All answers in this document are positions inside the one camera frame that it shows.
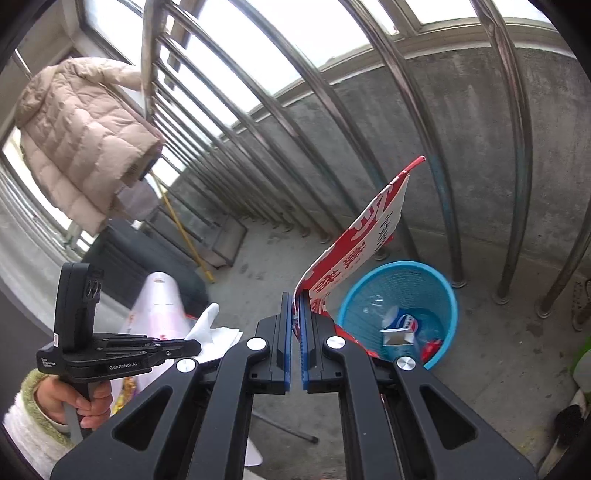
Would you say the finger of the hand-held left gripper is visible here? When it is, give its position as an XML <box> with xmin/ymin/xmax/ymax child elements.
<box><xmin>100</xmin><ymin>336</ymin><xmax>200</xmax><ymax>348</ymax></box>
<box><xmin>104</xmin><ymin>344</ymin><xmax>202</xmax><ymax>368</ymax></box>

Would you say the beige down jacket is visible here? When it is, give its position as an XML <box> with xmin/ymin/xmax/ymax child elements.
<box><xmin>14</xmin><ymin>56</ymin><xmax>166</xmax><ymax>236</ymax></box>

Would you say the blue plastic basket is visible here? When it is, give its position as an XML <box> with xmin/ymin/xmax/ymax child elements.
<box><xmin>336</xmin><ymin>261</ymin><xmax>459</xmax><ymax>371</ymax></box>

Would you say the white and green fluffy robe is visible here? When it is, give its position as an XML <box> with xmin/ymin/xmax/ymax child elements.
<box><xmin>540</xmin><ymin>337</ymin><xmax>591</xmax><ymax>478</ymax></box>

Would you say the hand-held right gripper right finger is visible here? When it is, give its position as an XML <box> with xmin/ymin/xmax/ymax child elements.
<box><xmin>299</xmin><ymin>293</ymin><xmax>539</xmax><ymax>480</ymax></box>

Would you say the clear plastic bottle blue label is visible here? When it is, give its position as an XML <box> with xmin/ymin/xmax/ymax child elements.
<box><xmin>367</xmin><ymin>298</ymin><xmax>435</xmax><ymax>358</ymax></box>

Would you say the dark red wrapper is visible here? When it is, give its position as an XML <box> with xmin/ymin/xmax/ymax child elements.
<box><xmin>419</xmin><ymin>338</ymin><xmax>444</xmax><ymax>363</ymax></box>

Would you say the white tissue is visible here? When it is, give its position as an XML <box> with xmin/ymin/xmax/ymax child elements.
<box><xmin>187</xmin><ymin>302</ymin><xmax>243</xmax><ymax>361</ymax></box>

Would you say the yellow handled broom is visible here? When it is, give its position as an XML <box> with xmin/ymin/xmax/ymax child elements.
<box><xmin>154</xmin><ymin>178</ymin><xmax>217</xmax><ymax>283</ymax></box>

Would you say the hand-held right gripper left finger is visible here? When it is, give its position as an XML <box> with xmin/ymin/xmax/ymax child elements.
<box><xmin>51</xmin><ymin>292</ymin><xmax>294</xmax><ymax>480</ymax></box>

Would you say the grey hanging cloth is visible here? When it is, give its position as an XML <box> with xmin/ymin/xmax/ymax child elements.
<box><xmin>113</xmin><ymin>178</ymin><xmax>162</xmax><ymax>220</ymax></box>

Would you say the metal railing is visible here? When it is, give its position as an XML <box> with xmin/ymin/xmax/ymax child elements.
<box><xmin>139</xmin><ymin>0</ymin><xmax>591</xmax><ymax>319</ymax></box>

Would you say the small blue white carton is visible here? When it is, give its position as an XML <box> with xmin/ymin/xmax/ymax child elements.
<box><xmin>381</xmin><ymin>328</ymin><xmax>416</xmax><ymax>363</ymax></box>

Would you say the metal table leg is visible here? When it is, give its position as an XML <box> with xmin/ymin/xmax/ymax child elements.
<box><xmin>252</xmin><ymin>411</ymin><xmax>319</xmax><ymax>444</ymax></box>

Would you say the grey dustpan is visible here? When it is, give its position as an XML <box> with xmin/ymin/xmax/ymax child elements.
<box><xmin>210</xmin><ymin>216</ymin><xmax>247</xmax><ymax>268</ymax></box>

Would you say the person's left forearm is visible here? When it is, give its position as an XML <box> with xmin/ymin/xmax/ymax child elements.
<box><xmin>2</xmin><ymin>369</ymin><xmax>75</xmax><ymax>478</ymax></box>

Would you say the beige slipper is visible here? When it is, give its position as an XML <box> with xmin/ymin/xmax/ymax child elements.
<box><xmin>571</xmin><ymin>279</ymin><xmax>591</xmax><ymax>332</ymax></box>

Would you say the person's left hand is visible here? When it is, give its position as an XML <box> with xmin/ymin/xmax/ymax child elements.
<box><xmin>44</xmin><ymin>376</ymin><xmax>114</xmax><ymax>433</ymax></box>

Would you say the red and white paper bag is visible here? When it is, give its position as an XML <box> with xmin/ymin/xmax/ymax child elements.
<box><xmin>293</xmin><ymin>156</ymin><xmax>426</xmax><ymax>361</ymax></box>

